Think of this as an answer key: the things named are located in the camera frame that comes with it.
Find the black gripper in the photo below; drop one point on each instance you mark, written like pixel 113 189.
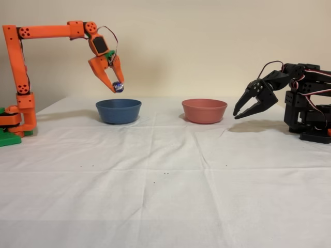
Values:
pixel 266 95

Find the orange green gripper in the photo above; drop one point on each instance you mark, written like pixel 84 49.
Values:
pixel 97 65

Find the blue candy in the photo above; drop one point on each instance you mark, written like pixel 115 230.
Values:
pixel 118 87

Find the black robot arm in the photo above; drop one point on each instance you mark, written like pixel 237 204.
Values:
pixel 307 116

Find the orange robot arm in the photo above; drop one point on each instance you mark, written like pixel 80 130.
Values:
pixel 46 31

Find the blue bowl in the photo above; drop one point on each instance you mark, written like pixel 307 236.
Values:
pixel 119 112

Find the pink bowl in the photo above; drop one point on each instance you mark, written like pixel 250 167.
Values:
pixel 204 112

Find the white tablecloth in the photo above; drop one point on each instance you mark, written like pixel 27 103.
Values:
pixel 165 193

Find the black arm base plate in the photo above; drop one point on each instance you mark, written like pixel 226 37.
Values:
pixel 315 138

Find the green arm base plate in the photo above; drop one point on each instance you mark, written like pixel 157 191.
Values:
pixel 10 140

